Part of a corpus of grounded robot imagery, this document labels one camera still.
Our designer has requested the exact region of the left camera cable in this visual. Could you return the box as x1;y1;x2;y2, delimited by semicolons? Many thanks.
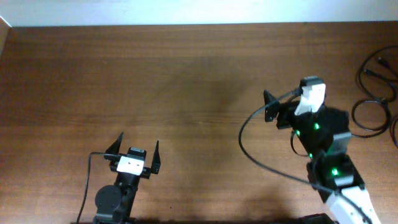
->
76;151;121;224

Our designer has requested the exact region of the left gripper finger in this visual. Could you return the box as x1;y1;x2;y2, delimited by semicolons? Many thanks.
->
105;132;124;155
151;141;161;174

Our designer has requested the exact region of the black USB cable thin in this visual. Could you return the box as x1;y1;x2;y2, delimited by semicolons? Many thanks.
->
389;115;398;148

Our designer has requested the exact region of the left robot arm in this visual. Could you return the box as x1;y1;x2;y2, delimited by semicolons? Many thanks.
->
93;133;161;223

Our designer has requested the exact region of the right camera cable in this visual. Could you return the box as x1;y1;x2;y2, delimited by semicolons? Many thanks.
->
238;88;374;224

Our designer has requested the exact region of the camera cable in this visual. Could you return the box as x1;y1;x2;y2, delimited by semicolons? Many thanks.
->
238;88;374;224
76;151;121;224

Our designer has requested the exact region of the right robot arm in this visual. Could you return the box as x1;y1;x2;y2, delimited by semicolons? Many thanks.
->
264;89;380;223

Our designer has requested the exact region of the black USB cable thick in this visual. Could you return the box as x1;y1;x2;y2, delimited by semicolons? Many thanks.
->
351;45;397;139

